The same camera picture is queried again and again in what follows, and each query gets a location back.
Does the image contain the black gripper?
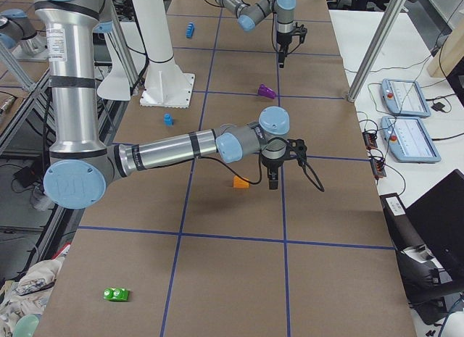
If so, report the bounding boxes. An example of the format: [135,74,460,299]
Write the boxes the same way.
[276,32,292,67]
[261,156,285,190]

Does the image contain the purple trapezoid block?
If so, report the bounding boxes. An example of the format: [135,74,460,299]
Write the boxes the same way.
[257,84,276,99]

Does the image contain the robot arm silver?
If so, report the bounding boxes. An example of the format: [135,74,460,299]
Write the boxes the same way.
[34,0,303,209]
[215,0,307,68]

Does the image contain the orange trapezoid block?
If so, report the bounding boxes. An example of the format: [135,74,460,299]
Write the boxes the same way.
[233,176,250,188]

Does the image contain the long blue brick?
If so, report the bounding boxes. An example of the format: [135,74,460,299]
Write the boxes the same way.
[186,22,195,39]

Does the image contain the orange relay board far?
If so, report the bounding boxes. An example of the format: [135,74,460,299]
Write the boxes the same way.
[362,131,378,150]

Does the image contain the orange relay board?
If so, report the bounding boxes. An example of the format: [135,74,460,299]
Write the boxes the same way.
[362,131,378,150]
[370,157,386,180]

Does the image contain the orange relay board near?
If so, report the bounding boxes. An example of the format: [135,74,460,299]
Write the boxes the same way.
[370,157,386,180]

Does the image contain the small blue block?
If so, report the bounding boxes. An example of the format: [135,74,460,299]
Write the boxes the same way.
[163,113,174,126]

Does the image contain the far teach pendant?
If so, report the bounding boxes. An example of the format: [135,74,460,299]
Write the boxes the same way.
[381,78,431,118]

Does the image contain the teach pendant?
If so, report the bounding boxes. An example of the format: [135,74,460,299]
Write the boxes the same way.
[380,116,442,163]
[381,78,431,118]

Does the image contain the near teach pendant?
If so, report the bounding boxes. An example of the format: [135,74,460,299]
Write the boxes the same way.
[380,116,442,163]

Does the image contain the green brick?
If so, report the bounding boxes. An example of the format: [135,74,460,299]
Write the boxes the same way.
[103,287,130,302]

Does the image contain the patterned cloth bag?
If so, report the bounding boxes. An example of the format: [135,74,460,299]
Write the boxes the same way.
[1,259,64,336]

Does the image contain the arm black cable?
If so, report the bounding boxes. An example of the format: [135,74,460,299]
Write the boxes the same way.
[197,136,326,193]
[201,0,305,55]

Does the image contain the aluminium frame post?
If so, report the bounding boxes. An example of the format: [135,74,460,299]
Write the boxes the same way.
[347,0,407,103]

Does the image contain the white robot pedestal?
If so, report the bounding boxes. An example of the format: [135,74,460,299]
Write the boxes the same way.
[132,0,195,108]

